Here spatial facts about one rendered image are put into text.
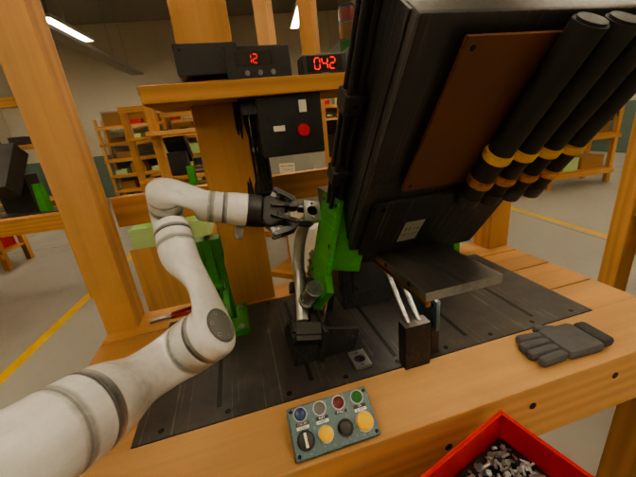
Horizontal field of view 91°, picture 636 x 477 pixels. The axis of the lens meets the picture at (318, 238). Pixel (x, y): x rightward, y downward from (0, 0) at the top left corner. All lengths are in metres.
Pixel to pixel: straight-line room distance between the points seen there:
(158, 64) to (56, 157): 10.15
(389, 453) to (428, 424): 0.09
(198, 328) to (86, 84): 11.31
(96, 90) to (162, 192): 10.94
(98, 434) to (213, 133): 0.75
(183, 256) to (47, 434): 0.32
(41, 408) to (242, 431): 0.38
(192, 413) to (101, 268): 0.53
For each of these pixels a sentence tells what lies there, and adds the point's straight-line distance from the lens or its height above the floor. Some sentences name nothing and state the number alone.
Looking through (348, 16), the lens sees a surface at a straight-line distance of 1.09.
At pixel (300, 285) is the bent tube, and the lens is 0.79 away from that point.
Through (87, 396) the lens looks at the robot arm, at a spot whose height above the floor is 1.19.
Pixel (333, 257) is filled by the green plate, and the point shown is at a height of 1.15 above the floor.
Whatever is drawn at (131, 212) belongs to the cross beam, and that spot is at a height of 1.23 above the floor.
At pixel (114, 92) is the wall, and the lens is 11.43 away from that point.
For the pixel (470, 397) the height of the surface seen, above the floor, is 0.90.
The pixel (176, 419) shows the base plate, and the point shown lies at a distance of 0.76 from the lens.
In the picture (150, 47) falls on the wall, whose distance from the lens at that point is 11.25.
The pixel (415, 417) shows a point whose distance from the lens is 0.68.
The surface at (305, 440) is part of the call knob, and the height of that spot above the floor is 0.94.
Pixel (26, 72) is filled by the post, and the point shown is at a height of 1.60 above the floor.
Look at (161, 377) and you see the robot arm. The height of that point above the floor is 1.10.
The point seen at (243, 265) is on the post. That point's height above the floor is 1.02.
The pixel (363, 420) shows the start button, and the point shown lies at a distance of 0.62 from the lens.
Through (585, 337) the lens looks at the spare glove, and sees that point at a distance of 0.92.
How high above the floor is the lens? 1.41
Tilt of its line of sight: 20 degrees down
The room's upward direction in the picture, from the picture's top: 6 degrees counter-clockwise
